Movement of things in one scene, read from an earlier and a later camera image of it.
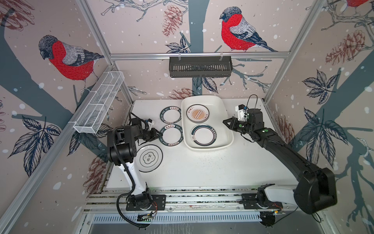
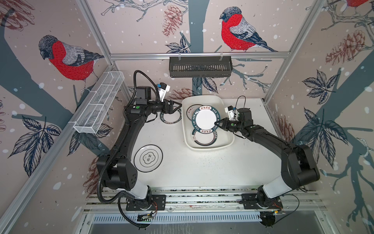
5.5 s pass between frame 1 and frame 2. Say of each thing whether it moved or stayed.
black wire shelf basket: stayed
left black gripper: moved
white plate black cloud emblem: stayed
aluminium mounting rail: stayed
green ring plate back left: stayed
